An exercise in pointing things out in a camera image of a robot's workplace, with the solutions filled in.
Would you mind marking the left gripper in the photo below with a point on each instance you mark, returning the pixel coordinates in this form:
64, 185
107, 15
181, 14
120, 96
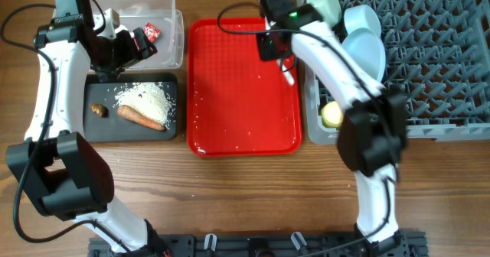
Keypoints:
130, 53

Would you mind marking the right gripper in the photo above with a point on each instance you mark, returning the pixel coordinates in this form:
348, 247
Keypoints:
263, 51

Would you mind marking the white plastic spoon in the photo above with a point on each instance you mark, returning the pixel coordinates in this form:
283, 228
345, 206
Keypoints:
286, 73

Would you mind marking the red snack wrapper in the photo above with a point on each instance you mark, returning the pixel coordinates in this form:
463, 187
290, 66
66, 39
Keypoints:
148, 33

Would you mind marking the brown food scrap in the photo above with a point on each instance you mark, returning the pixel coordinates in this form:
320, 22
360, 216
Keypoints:
99, 110

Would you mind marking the orange carrot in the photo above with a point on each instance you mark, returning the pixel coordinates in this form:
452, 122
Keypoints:
132, 115

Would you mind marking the white rice pile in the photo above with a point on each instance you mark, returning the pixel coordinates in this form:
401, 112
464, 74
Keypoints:
154, 100

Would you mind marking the green bowl with rice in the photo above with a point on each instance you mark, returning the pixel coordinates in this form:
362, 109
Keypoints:
330, 10

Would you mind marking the light blue small bowl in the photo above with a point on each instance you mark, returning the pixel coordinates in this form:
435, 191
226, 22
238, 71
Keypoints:
362, 17

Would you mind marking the yellow plastic cup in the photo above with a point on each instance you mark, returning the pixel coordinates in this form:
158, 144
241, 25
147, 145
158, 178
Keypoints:
332, 115

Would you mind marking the light blue plate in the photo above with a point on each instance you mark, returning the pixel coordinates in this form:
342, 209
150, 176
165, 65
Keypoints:
368, 51

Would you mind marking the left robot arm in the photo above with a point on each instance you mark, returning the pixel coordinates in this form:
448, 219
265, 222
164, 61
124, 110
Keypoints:
55, 166

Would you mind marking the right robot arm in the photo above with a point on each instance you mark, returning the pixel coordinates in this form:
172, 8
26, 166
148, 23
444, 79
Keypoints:
372, 134

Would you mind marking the clear plastic waste bin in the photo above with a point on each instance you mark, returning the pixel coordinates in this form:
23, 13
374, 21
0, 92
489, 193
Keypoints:
164, 27

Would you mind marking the grey dishwasher rack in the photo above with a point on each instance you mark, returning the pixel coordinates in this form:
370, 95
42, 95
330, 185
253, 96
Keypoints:
438, 55

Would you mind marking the red serving tray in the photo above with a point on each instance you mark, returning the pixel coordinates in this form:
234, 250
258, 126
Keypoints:
237, 104

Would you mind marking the black plastic tray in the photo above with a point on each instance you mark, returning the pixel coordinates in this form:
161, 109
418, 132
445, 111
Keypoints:
114, 128

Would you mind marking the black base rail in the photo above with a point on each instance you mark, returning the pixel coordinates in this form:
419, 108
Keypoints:
407, 243

